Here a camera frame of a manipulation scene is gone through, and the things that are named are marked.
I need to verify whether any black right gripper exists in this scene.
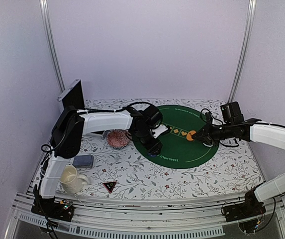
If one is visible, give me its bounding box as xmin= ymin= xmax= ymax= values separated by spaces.
xmin=192 ymin=120 xmax=234 ymax=146

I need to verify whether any orange big blind button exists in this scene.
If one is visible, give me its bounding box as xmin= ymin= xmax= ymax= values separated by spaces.
xmin=186 ymin=130 xmax=196 ymax=141

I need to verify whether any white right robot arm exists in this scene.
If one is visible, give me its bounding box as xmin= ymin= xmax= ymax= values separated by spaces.
xmin=191 ymin=102 xmax=285 ymax=217

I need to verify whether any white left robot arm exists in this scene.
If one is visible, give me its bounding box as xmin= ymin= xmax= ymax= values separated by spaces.
xmin=35 ymin=103 xmax=168 ymax=216

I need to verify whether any round green poker mat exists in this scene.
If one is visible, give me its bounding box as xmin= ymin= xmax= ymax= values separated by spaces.
xmin=133 ymin=105 xmax=219 ymax=169

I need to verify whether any floral white table mat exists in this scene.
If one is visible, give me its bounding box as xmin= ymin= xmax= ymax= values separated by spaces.
xmin=55 ymin=99 xmax=263 ymax=200

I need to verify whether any black triangular marker tag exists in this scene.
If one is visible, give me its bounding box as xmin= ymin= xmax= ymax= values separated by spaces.
xmin=103 ymin=181 xmax=117 ymax=194

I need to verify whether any blue playing card deck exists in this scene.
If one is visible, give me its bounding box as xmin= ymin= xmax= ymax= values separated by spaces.
xmin=73 ymin=154 xmax=94 ymax=168

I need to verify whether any cream ceramic mug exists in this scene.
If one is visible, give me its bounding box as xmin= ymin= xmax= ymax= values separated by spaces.
xmin=59 ymin=165 xmax=90 ymax=194

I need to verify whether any aluminium poker chip case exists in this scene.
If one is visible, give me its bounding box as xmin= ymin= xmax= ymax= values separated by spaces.
xmin=57 ymin=79 xmax=108 ymax=139

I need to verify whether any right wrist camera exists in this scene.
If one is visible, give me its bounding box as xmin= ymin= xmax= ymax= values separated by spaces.
xmin=199 ymin=108 xmax=215 ymax=126

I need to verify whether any aluminium front rail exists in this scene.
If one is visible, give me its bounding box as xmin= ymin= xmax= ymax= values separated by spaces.
xmin=4 ymin=193 xmax=285 ymax=239

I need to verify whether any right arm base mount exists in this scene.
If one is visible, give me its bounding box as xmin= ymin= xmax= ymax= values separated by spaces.
xmin=221 ymin=197 xmax=266 ymax=234

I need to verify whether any right aluminium frame post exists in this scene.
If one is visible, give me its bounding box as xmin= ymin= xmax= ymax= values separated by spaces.
xmin=227 ymin=0 xmax=257 ymax=103

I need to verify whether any aluminium frame post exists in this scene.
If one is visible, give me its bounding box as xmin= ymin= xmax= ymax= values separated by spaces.
xmin=227 ymin=0 xmax=257 ymax=103
xmin=39 ymin=0 xmax=66 ymax=93

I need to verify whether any left aluminium frame post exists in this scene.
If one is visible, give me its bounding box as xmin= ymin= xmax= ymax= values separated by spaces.
xmin=39 ymin=0 xmax=66 ymax=93

